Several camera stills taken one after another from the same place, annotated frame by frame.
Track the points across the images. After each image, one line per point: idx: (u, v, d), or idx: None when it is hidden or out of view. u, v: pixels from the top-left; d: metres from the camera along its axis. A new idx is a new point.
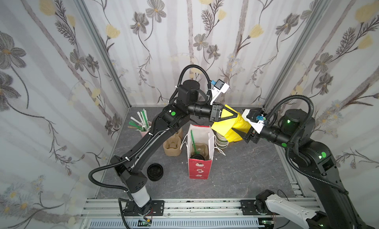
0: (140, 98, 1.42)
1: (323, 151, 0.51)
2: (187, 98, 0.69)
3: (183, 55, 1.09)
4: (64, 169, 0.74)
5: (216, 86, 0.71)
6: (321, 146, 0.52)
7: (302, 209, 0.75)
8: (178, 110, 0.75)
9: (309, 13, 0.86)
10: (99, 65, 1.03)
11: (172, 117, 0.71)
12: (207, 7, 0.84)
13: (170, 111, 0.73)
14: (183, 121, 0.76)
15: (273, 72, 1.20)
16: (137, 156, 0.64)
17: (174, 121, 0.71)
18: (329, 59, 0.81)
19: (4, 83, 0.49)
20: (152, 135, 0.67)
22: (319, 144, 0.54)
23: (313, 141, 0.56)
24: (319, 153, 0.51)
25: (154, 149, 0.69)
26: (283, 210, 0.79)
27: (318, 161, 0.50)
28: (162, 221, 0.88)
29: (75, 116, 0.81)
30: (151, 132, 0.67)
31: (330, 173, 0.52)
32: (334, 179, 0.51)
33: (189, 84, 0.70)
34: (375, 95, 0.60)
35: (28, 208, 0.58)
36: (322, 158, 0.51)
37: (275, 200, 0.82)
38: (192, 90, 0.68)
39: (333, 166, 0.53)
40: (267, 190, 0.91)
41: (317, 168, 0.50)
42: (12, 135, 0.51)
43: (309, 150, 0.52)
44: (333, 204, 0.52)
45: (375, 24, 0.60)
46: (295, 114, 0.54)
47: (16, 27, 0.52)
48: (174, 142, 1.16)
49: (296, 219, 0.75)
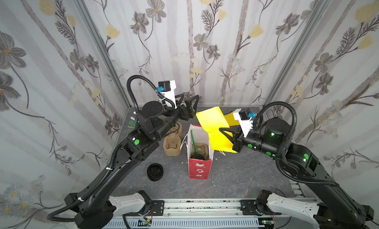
0: (140, 98, 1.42)
1: (306, 153, 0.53)
2: (150, 126, 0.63)
3: (183, 56, 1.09)
4: (64, 169, 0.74)
5: (164, 90, 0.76)
6: (302, 149, 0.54)
7: (305, 205, 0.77)
8: (144, 136, 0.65)
9: (309, 13, 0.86)
10: (99, 65, 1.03)
11: (136, 146, 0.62)
12: (207, 7, 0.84)
13: (132, 139, 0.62)
14: (151, 149, 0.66)
15: (273, 72, 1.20)
16: (94, 195, 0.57)
17: (137, 152, 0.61)
18: (329, 59, 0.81)
19: (4, 82, 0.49)
20: (111, 171, 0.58)
22: (300, 146, 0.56)
23: (294, 143, 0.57)
24: (302, 155, 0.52)
25: (116, 182, 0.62)
26: (287, 209, 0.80)
27: (303, 164, 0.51)
28: (162, 221, 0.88)
29: (75, 116, 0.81)
30: (109, 167, 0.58)
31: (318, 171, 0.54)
32: (322, 175, 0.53)
33: (148, 109, 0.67)
34: (375, 95, 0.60)
35: (28, 208, 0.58)
36: (307, 160, 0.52)
37: (276, 201, 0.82)
38: (152, 115, 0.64)
39: (317, 163, 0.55)
40: (264, 192, 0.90)
41: (305, 171, 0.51)
42: (12, 135, 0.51)
43: (293, 156, 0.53)
44: (333, 202, 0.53)
45: (375, 24, 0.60)
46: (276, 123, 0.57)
47: (16, 27, 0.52)
48: (174, 142, 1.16)
49: (301, 216, 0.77)
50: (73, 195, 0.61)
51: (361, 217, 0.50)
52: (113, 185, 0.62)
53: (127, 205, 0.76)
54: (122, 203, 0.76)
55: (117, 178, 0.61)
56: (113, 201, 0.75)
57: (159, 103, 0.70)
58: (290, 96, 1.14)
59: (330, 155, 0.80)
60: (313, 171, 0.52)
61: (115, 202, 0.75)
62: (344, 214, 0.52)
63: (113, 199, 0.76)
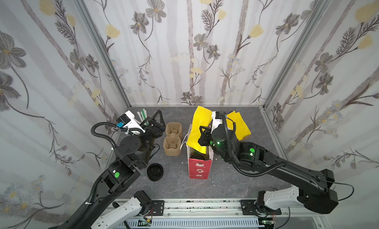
0: (140, 98, 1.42)
1: (252, 148, 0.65)
2: (128, 160, 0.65)
3: (183, 55, 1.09)
4: (64, 169, 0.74)
5: (124, 123, 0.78)
6: (249, 145, 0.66)
7: (288, 190, 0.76)
8: (124, 168, 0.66)
9: (309, 13, 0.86)
10: (99, 65, 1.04)
11: (117, 179, 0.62)
12: (207, 7, 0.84)
13: (113, 172, 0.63)
14: (132, 180, 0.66)
15: (273, 72, 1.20)
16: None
17: (117, 185, 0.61)
18: (329, 59, 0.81)
19: (4, 83, 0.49)
20: (89, 205, 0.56)
22: (249, 144, 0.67)
23: (243, 142, 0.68)
24: (248, 151, 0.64)
25: (94, 216, 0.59)
26: (282, 202, 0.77)
27: (250, 158, 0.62)
28: (162, 221, 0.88)
29: (75, 116, 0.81)
30: (88, 202, 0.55)
31: (267, 159, 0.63)
32: (273, 160, 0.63)
33: (125, 144, 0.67)
34: (375, 95, 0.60)
35: (28, 208, 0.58)
36: (254, 154, 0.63)
37: (270, 197, 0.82)
38: (129, 152, 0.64)
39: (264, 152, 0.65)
40: (259, 192, 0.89)
41: (255, 164, 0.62)
42: (12, 135, 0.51)
43: (244, 154, 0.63)
44: (295, 179, 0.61)
45: (375, 24, 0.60)
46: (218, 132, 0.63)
47: (15, 26, 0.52)
48: (174, 142, 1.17)
49: (291, 203, 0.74)
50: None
51: (322, 184, 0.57)
52: (92, 219, 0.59)
53: (114, 222, 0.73)
54: (106, 223, 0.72)
55: (95, 212, 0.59)
56: (95, 224, 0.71)
57: (137, 138, 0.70)
58: (290, 96, 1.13)
59: (330, 155, 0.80)
60: (262, 161, 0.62)
61: (98, 225, 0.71)
62: (308, 187, 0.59)
63: (96, 222, 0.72)
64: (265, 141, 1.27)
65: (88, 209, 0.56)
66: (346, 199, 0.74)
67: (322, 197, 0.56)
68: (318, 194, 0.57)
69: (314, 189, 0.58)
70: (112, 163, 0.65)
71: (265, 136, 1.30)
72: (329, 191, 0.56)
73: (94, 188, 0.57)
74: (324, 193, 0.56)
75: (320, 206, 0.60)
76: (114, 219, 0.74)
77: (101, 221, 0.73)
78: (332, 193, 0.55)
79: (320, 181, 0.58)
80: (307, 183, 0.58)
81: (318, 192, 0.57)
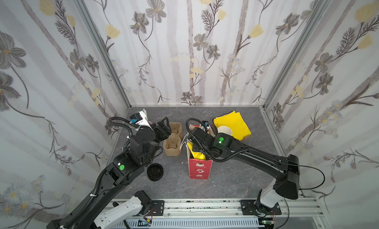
0: (140, 98, 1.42)
1: (221, 137, 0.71)
2: (140, 151, 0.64)
3: (183, 56, 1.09)
4: (64, 169, 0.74)
5: (137, 120, 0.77)
6: (220, 134, 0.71)
7: (270, 183, 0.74)
8: (130, 161, 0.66)
9: (309, 13, 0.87)
10: (99, 65, 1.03)
11: (122, 171, 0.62)
12: (207, 7, 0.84)
13: (118, 165, 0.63)
14: (135, 173, 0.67)
15: (273, 72, 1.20)
16: (76, 222, 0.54)
17: (122, 176, 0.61)
18: (329, 59, 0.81)
19: (4, 82, 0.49)
20: (94, 197, 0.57)
22: (221, 133, 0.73)
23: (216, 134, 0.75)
24: (218, 139, 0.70)
25: (100, 209, 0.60)
26: (272, 197, 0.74)
27: (219, 145, 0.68)
28: (162, 221, 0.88)
29: (75, 116, 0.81)
30: (94, 193, 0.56)
31: (235, 146, 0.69)
32: (239, 146, 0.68)
33: (142, 134, 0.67)
34: (375, 95, 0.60)
35: (28, 208, 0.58)
36: (222, 141, 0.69)
37: (263, 194, 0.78)
38: (145, 140, 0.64)
39: (233, 139, 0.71)
40: (258, 191, 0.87)
41: (223, 150, 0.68)
42: (12, 135, 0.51)
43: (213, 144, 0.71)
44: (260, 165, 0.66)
45: (375, 24, 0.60)
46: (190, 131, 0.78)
47: (15, 26, 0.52)
48: (174, 142, 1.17)
49: (278, 196, 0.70)
50: (56, 222, 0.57)
51: (282, 168, 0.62)
52: (96, 212, 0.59)
53: (116, 217, 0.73)
54: (108, 220, 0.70)
55: (100, 205, 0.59)
56: (97, 220, 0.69)
57: (153, 131, 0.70)
58: (290, 96, 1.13)
59: (330, 155, 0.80)
60: (229, 147, 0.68)
61: (101, 220, 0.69)
62: (270, 170, 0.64)
63: (99, 217, 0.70)
64: (265, 141, 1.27)
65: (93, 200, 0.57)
66: (346, 198, 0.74)
67: (283, 179, 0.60)
68: (281, 176, 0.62)
69: (276, 172, 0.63)
70: (120, 155, 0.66)
71: (265, 136, 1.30)
72: (288, 172, 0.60)
73: (98, 180, 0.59)
74: (284, 175, 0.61)
75: (287, 190, 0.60)
76: (117, 215, 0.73)
77: (104, 216, 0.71)
78: (291, 175, 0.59)
79: (280, 165, 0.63)
80: (268, 166, 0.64)
81: (280, 175, 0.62)
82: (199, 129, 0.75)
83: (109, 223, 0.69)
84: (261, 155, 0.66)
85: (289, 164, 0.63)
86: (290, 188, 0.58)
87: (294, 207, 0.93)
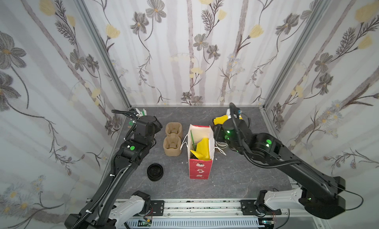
0: (140, 98, 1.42)
1: (269, 139, 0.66)
2: (146, 129, 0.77)
3: (183, 55, 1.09)
4: (64, 169, 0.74)
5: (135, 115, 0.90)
6: (265, 136, 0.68)
7: (291, 193, 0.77)
8: (136, 143, 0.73)
9: (309, 13, 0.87)
10: (99, 65, 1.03)
11: (132, 151, 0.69)
12: (207, 7, 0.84)
13: (129, 146, 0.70)
14: (144, 154, 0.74)
15: (273, 72, 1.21)
16: (101, 204, 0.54)
17: (136, 154, 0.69)
18: (329, 59, 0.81)
19: (4, 83, 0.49)
20: (113, 177, 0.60)
22: (266, 135, 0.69)
23: (260, 134, 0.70)
24: (264, 141, 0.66)
25: (120, 189, 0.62)
26: (284, 204, 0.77)
27: (266, 148, 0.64)
28: (162, 221, 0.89)
29: (75, 116, 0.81)
30: (112, 173, 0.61)
31: (284, 154, 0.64)
32: (287, 156, 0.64)
33: (146, 118, 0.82)
34: (375, 95, 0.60)
35: (28, 208, 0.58)
36: (270, 145, 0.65)
37: (271, 197, 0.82)
38: (149, 121, 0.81)
39: (281, 146, 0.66)
40: (261, 191, 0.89)
41: (269, 154, 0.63)
42: (13, 136, 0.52)
43: (257, 144, 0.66)
44: (304, 178, 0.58)
45: (375, 24, 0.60)
46: (228, 124, 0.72)
47: (16, 27, 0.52)
48: (174, 142, 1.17)
49: (293, 205, 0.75)
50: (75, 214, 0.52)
51: (332, 190, 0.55)
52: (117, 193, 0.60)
53: (127, 210, 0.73)
54: (120, 212, 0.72)
55: (120, 185, 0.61)
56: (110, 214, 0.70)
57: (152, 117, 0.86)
58: (290, 96, 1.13)
59: (330, 155, 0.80)
60: (277, 154, 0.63)
61: (112, 214, 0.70)
62: (316, 189, 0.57)
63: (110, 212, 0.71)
64: None
65: (113, 179, 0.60)
66: (346, 199, 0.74)
67: (330, 202, 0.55)
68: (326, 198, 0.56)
69: (323, 193, 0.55)
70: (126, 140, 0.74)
71: None
72: (338, 197, 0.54)
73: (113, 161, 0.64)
74: (332, 199, 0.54)
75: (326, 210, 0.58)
76: (127, 209, 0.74)
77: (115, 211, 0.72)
78: (341, 201, 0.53)
79: (330, 186, 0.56)
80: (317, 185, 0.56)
81: (325, 197, 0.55)
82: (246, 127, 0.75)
83: (122, 216, 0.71)
84: (310, 171, 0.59)
85: (339, 188, 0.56)
86: (338, 214, 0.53)
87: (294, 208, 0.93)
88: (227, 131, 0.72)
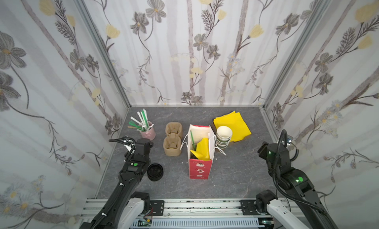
0: (140, 98, 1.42)
1: (301, 176, 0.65)
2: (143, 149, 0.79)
3: (183, 55, 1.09)
4: (63, 169, 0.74)
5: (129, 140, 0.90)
6: (299, 173, 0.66)
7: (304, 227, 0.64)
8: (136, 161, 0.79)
9: (309, 13, 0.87)
10: (99, 65, 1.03)
11: (135, 168, 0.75)
12: (207, 7, 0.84)
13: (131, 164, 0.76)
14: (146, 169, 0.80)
15: (273, 72, 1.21)
16: (114, 208, 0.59)
17: (139, 169, 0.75)
18: (329, 59, 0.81)
19: (4, 83, 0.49)
20: (122, 186, 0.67)
22: (300, 172, 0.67)
23: (294, 169, 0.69)
24: (296, 176, 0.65)
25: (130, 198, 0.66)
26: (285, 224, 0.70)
27: (293, 181, 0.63)
28: (162, 221, 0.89)
29: (75, 116, 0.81)
30: (122, 183, 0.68)
31: (309, 197, 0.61)
32: (314, 201, 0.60)
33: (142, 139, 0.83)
34: (375, 95, 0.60)
35: (28, 208, 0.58)
36: (300, 181, 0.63)
37: (278, 209, 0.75)
38: (146, 140, 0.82)
39: (311, 189, 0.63)
40: (272, 195, 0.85)
41: (294, 187, 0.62)
42: (13, 135, 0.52)
43: (289, 175, 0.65)
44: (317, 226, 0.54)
45: (375, 24, 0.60)
46: (274, 147, 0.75)
47: (16, 27, 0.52)
48: (174, 142, 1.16)
49: None
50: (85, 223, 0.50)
51: None
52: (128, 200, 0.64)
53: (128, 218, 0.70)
54: (122, 222, 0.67)
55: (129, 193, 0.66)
56: None
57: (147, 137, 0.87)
58: (290, 96, 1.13)
59: (330, 155, 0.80)
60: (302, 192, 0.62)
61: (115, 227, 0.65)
62: None
63: None
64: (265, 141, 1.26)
65: (123, 188, 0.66)
66: (346, 199, 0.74)
67: None
68: None
69: None
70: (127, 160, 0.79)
71: (265, 136, 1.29)
72: None
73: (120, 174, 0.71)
74: None
75: None
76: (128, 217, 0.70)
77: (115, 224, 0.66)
78: None
79: None
80: None
81: None
82: (287, 156, 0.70)
83: (125, 225, 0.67)
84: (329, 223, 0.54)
85: None
86: None
87: (295, 207, 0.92)
88: (270, 152, 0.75)
